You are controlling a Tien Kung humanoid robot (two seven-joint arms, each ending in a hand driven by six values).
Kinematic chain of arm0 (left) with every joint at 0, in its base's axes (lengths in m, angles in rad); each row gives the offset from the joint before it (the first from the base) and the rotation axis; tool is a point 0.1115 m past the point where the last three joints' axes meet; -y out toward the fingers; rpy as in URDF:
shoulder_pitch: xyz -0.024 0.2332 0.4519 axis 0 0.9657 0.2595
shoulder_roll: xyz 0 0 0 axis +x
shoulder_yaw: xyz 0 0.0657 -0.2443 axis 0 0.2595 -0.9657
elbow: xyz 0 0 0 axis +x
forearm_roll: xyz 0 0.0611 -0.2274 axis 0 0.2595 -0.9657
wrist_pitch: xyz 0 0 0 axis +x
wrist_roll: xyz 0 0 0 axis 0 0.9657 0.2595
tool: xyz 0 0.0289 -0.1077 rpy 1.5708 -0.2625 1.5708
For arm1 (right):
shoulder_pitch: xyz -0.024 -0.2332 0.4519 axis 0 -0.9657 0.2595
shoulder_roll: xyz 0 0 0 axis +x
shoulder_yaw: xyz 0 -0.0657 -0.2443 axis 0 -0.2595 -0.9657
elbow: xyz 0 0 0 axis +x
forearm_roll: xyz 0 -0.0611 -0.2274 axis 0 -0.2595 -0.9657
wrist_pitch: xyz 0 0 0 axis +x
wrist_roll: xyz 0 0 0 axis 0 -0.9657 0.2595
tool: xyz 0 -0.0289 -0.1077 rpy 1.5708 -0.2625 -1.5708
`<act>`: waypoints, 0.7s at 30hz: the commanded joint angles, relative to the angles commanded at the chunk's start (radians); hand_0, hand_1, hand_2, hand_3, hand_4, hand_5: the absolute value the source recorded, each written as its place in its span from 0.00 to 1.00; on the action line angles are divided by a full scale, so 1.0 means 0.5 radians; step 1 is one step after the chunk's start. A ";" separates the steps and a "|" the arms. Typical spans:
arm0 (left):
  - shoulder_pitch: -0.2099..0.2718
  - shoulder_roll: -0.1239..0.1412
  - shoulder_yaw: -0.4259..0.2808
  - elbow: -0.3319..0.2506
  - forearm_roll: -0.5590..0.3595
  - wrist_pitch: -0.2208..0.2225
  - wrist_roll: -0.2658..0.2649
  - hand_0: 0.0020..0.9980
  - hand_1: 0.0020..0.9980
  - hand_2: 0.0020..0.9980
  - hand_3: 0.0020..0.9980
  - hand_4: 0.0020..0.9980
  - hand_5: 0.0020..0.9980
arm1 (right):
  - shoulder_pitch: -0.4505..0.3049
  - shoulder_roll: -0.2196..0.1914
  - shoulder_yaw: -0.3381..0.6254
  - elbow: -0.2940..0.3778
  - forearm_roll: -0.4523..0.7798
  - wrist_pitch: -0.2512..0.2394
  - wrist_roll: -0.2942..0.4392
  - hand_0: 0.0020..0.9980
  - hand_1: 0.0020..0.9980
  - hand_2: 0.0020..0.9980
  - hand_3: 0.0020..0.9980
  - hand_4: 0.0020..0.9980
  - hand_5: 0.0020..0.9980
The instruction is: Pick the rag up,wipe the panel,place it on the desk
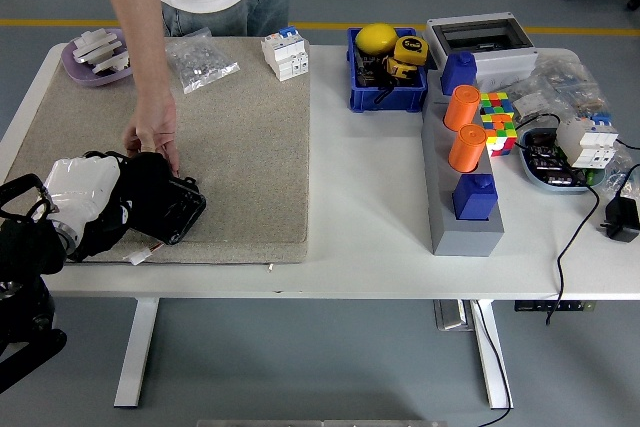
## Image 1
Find black adapter cord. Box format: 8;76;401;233
616;163;640;199

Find multicolour puzzle cube red side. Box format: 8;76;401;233
481;114;520;158

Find white plastic pieces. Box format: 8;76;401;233
73;28;132;73

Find black cable under table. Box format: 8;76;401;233
470;299;513;427

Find blue plastic bin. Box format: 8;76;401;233
346;26;430;114

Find grey metal box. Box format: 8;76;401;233
434;299;475;332

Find purple plastic bowl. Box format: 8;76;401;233
60;28;135;88

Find orange cylinder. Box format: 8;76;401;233
444;84;483;133
448;123;489;174

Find clear bag of screws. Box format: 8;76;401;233
164;26;241;95

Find yellow black tape measure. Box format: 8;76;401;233
393;35;431;69

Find black power adapter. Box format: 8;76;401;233
599;195;640;243

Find black table control panel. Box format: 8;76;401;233
513;299;598;313

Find clear bag of parts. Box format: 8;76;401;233
598;139;640;199
510;79;562;121
533;54;602;116

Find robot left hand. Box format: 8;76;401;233
43;149;134;244

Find white connector with wires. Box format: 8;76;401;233
122;241;164;266

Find dark electronic modules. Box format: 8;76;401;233
525;131;587;186

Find dark brown small part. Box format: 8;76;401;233
356;53;385;89

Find light blue bowl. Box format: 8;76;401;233
517;127;610;195

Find white blue circuit breaker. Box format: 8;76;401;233
261;24;311;83
556;112;621;170

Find blue square block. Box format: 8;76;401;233
440;51;478;97
452;173;501;222

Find white table leg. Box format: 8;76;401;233
470;299;515;410
113;297;161;409

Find yellow black tool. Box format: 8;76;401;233
383;56;418;83

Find grey electrical enclosure box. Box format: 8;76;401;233
424;12;540;91

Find small-cell multicolour puzzle cube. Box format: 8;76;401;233
479;91;516;119

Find person's right hand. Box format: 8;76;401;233
122;96;180;178

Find long black cable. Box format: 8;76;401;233
514;112;602;326

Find grey-brown felt mat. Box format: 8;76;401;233
2;35;312;266

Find yellow round dome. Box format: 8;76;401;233
355;22;401;56

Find grey block holder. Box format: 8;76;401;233
420;67;506;257

